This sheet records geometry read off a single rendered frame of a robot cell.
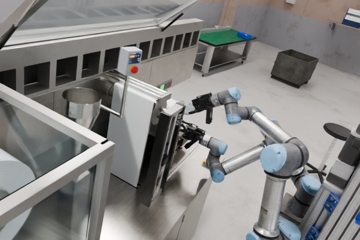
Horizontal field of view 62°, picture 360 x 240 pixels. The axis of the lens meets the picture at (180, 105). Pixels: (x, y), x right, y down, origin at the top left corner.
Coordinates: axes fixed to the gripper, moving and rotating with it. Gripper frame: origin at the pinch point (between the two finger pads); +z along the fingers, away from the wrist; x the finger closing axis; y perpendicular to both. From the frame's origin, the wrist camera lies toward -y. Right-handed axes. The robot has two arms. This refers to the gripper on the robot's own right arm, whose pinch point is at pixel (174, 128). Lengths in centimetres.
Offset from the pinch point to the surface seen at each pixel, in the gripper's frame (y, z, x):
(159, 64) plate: 29.7, 30.1, -19.5
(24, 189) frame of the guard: 51, -23, 127
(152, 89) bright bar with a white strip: 36, 3, 34
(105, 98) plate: 20, 30, 35
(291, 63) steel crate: -57, -14, -577
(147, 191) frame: -10, -14, 49
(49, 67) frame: 46, 31, 73
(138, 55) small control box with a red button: 60, -2, 60
